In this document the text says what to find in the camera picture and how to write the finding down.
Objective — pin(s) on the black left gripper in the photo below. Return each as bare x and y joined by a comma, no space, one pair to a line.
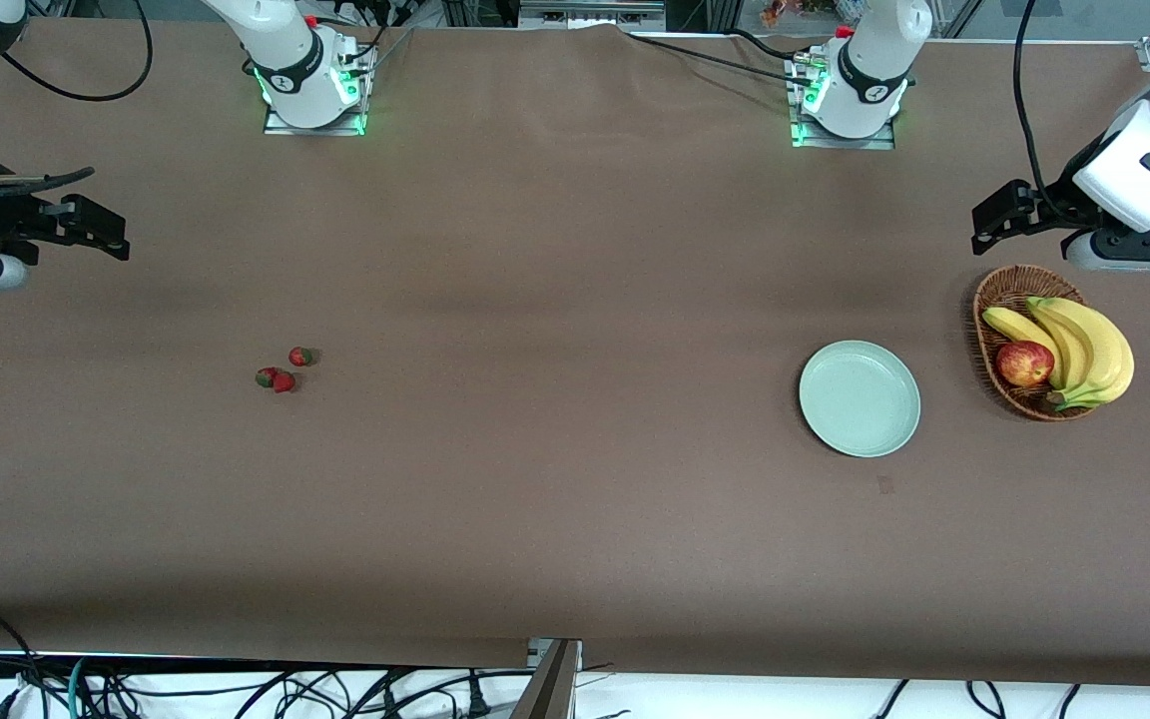
1056,209

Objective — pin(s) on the red strawberry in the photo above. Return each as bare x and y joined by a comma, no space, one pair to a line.
284,382
299,357
266,377

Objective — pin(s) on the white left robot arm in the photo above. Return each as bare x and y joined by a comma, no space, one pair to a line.
869,60

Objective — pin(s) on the pale green round plate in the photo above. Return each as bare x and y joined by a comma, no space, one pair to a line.
860,399

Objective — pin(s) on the brown wicker basket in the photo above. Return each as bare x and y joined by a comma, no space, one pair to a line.
1009,290

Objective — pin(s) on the small yellow banana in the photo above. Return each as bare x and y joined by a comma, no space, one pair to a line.
1009,325

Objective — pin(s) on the red apple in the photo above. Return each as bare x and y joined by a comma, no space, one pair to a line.
1024,364

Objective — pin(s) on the large yellow banana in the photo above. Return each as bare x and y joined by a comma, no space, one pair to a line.
1114,350

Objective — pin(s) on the brown table cover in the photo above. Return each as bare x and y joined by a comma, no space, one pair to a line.
535,300

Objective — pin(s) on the grey metal table leg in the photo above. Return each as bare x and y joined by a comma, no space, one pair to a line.
550,689

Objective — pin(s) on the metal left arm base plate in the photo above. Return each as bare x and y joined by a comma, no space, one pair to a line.
840,143

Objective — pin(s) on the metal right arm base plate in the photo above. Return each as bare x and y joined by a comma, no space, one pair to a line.
315,128

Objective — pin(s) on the silver metal frame rail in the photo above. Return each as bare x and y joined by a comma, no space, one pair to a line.
585,18

